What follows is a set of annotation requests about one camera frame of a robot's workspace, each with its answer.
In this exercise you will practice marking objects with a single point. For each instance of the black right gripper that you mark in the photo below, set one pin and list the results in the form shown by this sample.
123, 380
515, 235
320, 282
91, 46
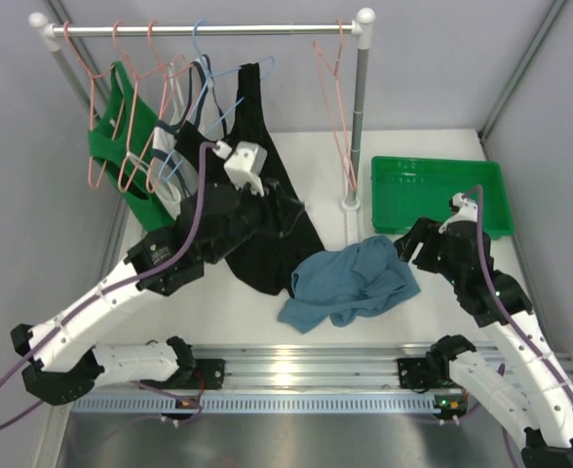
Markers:
425, 229

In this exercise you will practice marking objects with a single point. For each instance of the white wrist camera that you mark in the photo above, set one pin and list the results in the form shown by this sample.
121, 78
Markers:
243, 164
462, 209

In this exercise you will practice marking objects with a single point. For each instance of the black tank top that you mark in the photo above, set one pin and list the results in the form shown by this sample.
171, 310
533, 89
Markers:
263, 238

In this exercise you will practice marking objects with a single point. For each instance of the pink hanger far left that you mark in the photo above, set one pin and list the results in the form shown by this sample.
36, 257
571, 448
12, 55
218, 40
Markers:
96, 167

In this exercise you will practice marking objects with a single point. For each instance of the metal clothes rack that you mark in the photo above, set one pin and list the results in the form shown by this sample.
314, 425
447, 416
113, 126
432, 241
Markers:
360, 28

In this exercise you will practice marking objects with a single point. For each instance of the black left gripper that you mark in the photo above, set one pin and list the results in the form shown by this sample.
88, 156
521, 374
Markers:
274, 205

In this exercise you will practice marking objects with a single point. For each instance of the grey slotted cable duct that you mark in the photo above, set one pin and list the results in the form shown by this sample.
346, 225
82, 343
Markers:
273, 403

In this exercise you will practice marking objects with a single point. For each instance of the blue hanger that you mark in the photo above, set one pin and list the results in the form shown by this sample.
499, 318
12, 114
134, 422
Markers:
199, 108

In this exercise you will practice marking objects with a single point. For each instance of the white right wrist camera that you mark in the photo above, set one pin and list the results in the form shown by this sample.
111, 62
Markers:
462, 209

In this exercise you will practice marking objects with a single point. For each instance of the aluminium mounting rail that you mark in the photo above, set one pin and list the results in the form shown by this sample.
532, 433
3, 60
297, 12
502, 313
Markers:
319, 368

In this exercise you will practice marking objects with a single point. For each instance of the blue tank top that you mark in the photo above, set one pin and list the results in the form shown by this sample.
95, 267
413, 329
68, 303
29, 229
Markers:
365, 279

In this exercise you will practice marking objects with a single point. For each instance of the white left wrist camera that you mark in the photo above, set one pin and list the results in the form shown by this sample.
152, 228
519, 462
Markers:
243, 164

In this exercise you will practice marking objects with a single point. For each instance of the green tank top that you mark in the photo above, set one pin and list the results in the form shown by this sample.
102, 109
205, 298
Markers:
109, 142

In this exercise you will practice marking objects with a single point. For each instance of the green plastic tray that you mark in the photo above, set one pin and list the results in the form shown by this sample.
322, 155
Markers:
404, 189

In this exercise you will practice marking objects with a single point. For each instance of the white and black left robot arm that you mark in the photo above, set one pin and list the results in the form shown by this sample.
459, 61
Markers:
65, 358

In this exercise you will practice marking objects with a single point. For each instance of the empty pink hanger right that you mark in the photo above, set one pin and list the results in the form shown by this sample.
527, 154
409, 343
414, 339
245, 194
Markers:
334, 108

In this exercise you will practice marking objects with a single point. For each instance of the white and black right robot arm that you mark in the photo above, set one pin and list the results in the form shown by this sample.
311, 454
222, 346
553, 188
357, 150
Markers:
536, 411

